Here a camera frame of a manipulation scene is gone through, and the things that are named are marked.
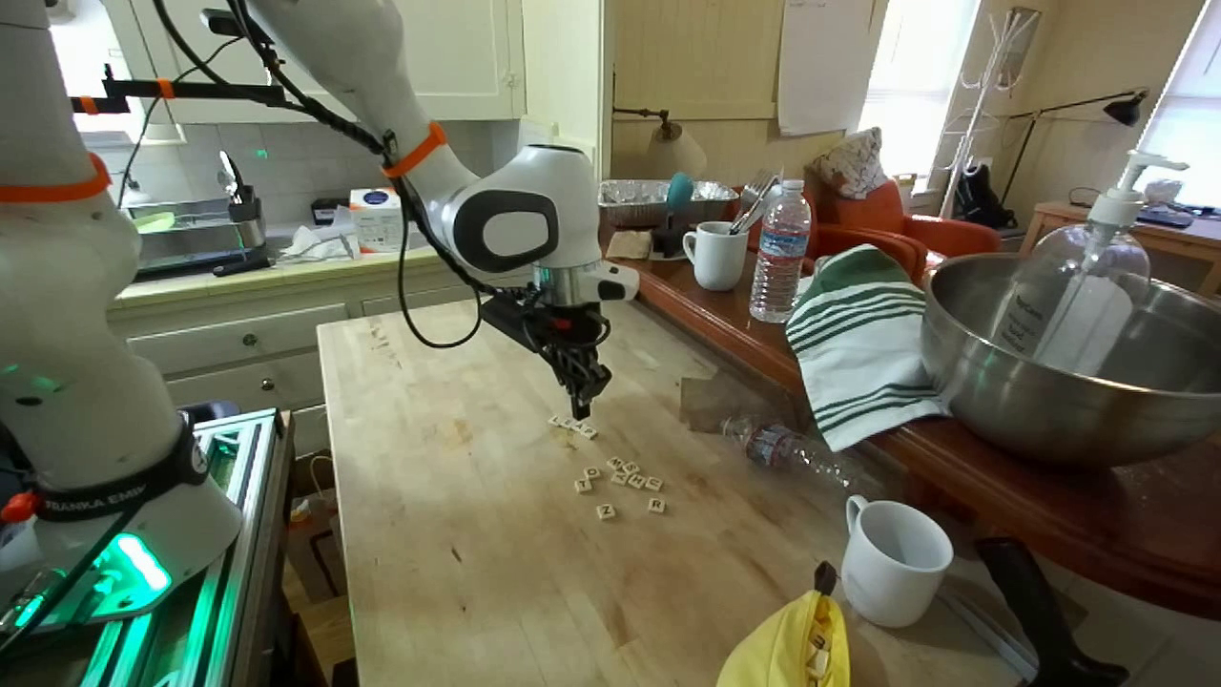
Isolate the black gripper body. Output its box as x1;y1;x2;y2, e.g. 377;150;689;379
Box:
525;300;609;368

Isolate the aluminium foil tray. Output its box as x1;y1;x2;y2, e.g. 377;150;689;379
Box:
595;177;741;215

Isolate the white mug with utensils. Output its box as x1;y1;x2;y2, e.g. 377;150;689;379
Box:
677;219;751;294

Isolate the crushed clear plastic bottle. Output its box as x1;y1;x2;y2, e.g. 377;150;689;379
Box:
677;374;855;494

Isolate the beige desk lamp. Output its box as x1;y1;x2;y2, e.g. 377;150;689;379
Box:
609;107;709;184

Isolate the metal spoon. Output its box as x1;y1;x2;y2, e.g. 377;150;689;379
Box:
728;177;769;242

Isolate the clear water bottle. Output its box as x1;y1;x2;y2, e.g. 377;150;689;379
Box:
744;177;817;328

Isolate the white paper towel roll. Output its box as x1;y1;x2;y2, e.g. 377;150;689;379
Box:
348;184;405;253

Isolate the white crumpled cloth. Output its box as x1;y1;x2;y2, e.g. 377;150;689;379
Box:
279;221;367;267

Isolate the green striped white towel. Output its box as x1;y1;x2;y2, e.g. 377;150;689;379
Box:
783;242;948;455

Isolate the yellow banana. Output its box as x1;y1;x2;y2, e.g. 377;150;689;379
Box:
712;561;855;687

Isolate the patterned cushion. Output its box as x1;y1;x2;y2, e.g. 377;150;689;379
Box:
805;125;892;204

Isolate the white kitchen counter cabinet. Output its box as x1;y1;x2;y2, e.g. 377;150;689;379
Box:
105;243;479;425

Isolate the black kitchen faucet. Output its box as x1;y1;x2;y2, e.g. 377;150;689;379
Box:
211;150;279;279

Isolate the empty white mug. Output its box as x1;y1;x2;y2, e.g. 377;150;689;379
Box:
836;494;956;634

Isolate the orange armchair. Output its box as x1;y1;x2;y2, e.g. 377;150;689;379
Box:
805;177;1007;279

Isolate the black boot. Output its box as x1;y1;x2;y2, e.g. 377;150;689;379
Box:
948;155;1021;232

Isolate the white coat rack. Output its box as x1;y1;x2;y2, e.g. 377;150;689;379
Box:
933;3;1040;221

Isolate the stainless steel bowl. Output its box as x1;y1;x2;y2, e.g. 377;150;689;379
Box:
918;248;1221;472

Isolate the clear soap pump dispenser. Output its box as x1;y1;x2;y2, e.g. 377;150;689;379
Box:
989;150;1193;379

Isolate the black tripod leg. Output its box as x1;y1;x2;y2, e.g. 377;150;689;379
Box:
967;531;1128;687

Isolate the dark wooden table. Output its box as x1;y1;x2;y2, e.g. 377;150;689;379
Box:
555;204;1221;626

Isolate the black floor lamp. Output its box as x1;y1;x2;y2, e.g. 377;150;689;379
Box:
1004;89;1153;193

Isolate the brown wooden desk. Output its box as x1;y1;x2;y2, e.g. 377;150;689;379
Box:
1021;193;1221;298

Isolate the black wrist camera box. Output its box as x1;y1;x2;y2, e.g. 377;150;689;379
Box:
475;294;546;346

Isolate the orange velcro strap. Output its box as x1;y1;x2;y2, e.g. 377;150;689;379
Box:
377;123;455;184
0;150;115;207

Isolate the white wall cabinet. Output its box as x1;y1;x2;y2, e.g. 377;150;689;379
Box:
100;0;525;125

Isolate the white wall paper sheet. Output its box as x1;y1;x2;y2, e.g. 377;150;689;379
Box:
773;0;882;141

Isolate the aluminium robot stand frame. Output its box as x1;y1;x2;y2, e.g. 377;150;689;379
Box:
0;403;297;687

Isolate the black articulated mount rod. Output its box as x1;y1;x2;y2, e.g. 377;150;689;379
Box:
68;62;297;117

